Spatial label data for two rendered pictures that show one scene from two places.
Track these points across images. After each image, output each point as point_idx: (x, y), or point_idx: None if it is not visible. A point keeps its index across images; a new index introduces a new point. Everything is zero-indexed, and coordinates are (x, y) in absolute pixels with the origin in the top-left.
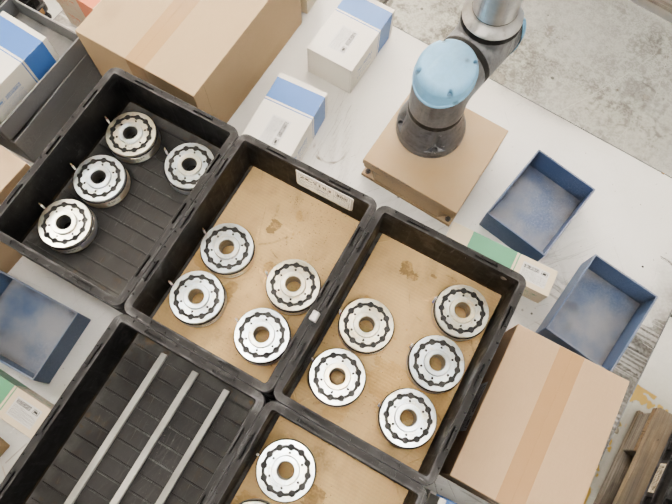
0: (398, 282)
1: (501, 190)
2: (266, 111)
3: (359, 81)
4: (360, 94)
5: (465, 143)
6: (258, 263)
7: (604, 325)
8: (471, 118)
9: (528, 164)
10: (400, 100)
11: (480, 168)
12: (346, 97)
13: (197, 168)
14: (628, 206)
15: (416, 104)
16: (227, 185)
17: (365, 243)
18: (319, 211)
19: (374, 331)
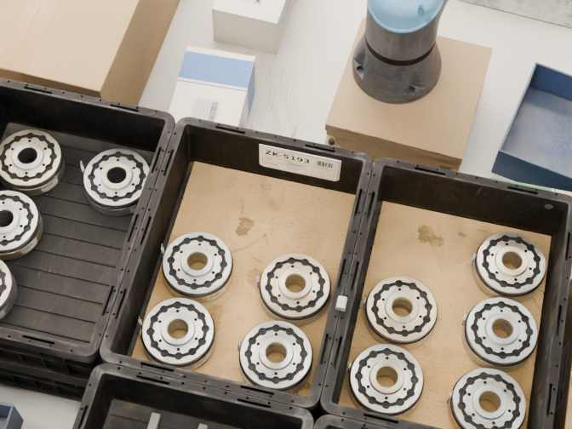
0: (421, 253)
1: (505, 125)
2: (185, 95)
3: (283, 37)
4: (290, 53)
5: (445, 75)
6: (239, 275)
7: None
8: (443, 44)
9: (529, 82)
10: (343, 48)
11: (473, 100)
12: (273, 60)
13: (128, 177)
14: None
15: (380, 35)
16: (174, 187)
17: (374, 206)
18: (295, 194)
19: (414, 312)
